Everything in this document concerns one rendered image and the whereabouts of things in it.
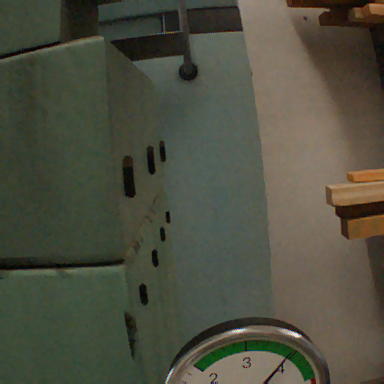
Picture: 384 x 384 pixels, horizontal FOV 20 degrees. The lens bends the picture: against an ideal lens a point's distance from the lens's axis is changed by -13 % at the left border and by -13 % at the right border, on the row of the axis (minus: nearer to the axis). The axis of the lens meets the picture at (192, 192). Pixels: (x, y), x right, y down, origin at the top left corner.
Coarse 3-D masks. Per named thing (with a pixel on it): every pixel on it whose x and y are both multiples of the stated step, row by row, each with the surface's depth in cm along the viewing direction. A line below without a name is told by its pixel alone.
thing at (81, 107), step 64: (0, 64) 45; (64, 64) 45; (128, 64) 59; (0, 128) 45; (64, 128) 45; (128, 128) 56; (0, 192) 45; (64, 192) 45; (128, 192) 50; (0, 256) 45; (64, 256) 45
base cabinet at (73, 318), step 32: (160, 192) 96; (160, 224) 83; (128, 256) 49; (160, 256) 77; (0, 288) 45; (32, 288) 45; (64, 288) 45; (96, 288) 45; (128, 288) 45; (160, 288) 72; (0, 320) 45; (32, 320) 45; (64, 320) 45; (96, 320) 45; (128, 320) 45; (160, 320) 66; (0, 352) 45; (32, 352) 45; (64, 352) 45; (96, 352) 45; (128, 352) 45; (160, 352) 61
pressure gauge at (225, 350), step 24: (216, 336) 39; (240, 336) 39; (264, 336) 39; (288, 336) 39; (192, 360) 39; (216, 360) 39; (240, 360) 39; (264, 360) 39; (288, 360) 39; (312, 360) 39
